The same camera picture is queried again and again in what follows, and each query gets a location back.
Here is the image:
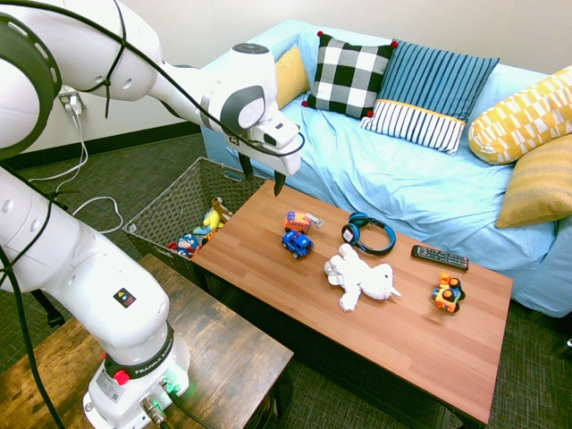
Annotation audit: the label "orange yellow toy vehicle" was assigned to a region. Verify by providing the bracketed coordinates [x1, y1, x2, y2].
[431, 271, 467, 315]

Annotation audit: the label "black remote control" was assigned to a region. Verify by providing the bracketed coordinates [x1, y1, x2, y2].
[410, 244, 470, 272]

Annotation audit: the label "blue striped pillow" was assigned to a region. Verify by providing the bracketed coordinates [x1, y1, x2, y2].
[359, 39, 501, 156]

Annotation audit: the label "light blue sofa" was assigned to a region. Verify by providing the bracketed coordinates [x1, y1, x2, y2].
[199, 18, 572, 319]

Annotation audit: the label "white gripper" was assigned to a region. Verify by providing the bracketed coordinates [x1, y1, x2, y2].
[231, 116, 302, 198]

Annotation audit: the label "wall power outlet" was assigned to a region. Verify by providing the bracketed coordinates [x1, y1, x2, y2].
[57, 88, 86, 118]

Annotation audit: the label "orange toy truck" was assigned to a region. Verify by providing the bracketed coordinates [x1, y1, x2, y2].
[282, 210, 324, 234]

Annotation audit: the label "Captain America plush toy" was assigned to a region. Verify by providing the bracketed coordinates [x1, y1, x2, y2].
[167, 234, 201, 259]

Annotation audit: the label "black white checkered pillow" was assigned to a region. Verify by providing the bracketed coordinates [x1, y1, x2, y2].
[301, 29, 400, 120]

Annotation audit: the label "rustic wooden side table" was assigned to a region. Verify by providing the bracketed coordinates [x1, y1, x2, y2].
[0, 253, 295, 429]

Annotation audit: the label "brown plush toy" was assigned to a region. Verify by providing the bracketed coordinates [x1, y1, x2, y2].
[211, 196, 234, 221]

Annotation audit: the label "yellow striped pillow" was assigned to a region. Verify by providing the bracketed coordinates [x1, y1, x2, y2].
[494, 133, 572, 230]

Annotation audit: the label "yellow white patterned bolster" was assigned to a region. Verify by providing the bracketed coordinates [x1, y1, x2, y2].
[467, 65, 572, 166]

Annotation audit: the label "white charger cable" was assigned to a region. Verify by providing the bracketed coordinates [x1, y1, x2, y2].
[27, 109, 124, 235]

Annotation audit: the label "blue black headphones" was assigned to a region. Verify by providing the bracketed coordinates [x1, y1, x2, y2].
[341, 211, 397, 257]

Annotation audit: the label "plain yellow pillow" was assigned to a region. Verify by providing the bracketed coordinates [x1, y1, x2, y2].
[274, 44, 312, 111]

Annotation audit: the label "black base cable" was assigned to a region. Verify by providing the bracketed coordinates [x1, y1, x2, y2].
[161, 378, 216, 429]

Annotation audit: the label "wooden coffee table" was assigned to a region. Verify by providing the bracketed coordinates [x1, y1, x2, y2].
[191, 263, 489, 429]

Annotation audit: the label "white stuffed animal toy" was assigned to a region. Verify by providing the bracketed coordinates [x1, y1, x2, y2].
[323, 243, 402, 313]

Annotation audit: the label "dark woven basket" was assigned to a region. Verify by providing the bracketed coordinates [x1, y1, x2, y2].
[122, 156, 270, 288]

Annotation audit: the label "blue toy car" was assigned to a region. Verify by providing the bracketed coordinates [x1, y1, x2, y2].
[281, 230, 315, 261]

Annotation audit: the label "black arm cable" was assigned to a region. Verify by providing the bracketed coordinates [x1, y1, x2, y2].
[0, 0, 307, 429]

